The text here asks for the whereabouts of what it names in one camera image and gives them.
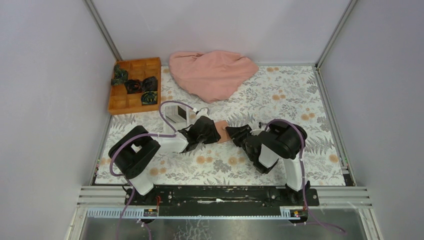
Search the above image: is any black rolled sock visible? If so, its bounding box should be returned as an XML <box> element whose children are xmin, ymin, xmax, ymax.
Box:
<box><xmin>141</xmin><ymin>76</ymin><xmax>158</xmax><ymax>92</ymax></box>
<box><xmin>124</xmin><ymin>79</ymin><xmax>142</xmax><ymax>94</ymax></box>

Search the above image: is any pink cloth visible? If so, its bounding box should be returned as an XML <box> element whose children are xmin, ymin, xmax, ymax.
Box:
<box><xmin>168</xmin><ymin>50</ymin><xmax>259</xmax><ymax>103</ymax></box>

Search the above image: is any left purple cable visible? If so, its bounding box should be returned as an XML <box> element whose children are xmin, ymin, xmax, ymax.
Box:
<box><xmin>109</xmin><ymin>100</ymin><xmax>199</xmax><ymax>240</ymax></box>

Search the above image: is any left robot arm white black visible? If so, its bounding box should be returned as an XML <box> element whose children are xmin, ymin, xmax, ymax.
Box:
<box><xmin>108</xmin><ymin>116</ymin><xmax>221</xmax><ymax>206</ymax></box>

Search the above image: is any black rolled sock left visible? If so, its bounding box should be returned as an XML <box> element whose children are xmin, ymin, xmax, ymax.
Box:
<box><xmin>124</xmin><ymin>79</ymin><xmax>142</xmax><ymax>94</ymax></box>

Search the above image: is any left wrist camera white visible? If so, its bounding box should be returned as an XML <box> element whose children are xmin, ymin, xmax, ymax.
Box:
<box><xmin>195</xmin><ymin>107</ymin><xmax>210</xmax><ymax>120</ymax></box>

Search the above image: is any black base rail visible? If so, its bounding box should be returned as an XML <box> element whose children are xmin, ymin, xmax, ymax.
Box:
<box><xmin>123</xmin><ymin>185</ymin><xmax>320</xmax><ymax>219</ymax></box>

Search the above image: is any green patterned rolled sock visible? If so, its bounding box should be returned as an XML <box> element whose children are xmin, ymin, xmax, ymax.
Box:
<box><xmin>110</xmin><ymin>64</ymin><xmax>129</xmax><ymax>86</ymax></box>

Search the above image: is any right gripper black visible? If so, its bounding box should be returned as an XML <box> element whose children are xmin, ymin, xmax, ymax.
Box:
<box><xmin>225</xmin><ymin>125</ymin><xmax>255</xmax><ymax>163</ymax></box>

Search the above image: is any dark patterned rolled sock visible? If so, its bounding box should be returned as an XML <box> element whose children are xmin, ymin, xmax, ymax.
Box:
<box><xmin>140</xmin><ymin>91</ymin><xmax>158</xmax><ymax>106</ymax></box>

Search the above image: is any brown leather card holder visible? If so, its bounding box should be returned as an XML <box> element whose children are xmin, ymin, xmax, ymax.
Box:
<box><xmin>214</xmin><ymin>120</ymin><xmax>231</xmax><ymax>144</ymax></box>

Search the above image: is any wooden compartment tray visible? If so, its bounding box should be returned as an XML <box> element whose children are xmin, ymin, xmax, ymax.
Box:
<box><xmin>108</xmin><ymin>57</ymin><xmax>162</xmax><ymax>115</ymax></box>

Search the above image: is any purple cable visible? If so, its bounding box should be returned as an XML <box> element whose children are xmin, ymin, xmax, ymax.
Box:
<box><xmin>258</xmin><ymin>118</ymin><xmax>348</xmax><ymax>236</ymax></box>
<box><xmin>109</xmin><ymin>100</ymin><xmax>199</xmax><ymax>240</ymax></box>

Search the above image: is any white translucent card box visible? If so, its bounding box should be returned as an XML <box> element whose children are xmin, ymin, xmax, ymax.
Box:
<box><xmin>162</xmin><ymin>103</ymin><xmax>191</xmax><ymax>131</ymax></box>

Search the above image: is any black rolled sock right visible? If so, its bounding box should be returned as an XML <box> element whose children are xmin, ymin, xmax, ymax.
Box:
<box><xmin>141</xmin><ymin>76</ymin><xmax>158</xmax><ymax>92</ymax></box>

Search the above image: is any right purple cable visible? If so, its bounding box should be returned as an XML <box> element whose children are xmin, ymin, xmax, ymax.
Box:
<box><xmin>258</xmin><ymin>118</ymin><xmax>348</xmax><ymax>236</ymax></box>

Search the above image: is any floral table mat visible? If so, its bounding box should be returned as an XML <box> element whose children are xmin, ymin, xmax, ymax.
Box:
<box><xmin>94</xmin><ymin>65</ymin><xmax>347</xmax><ymax>187</ymax></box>

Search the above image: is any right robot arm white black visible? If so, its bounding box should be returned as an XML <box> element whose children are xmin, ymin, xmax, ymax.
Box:
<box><xmin>225</xmin><ymin>119</ymin><xmax>308</xmax><ymax>206</ymax></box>

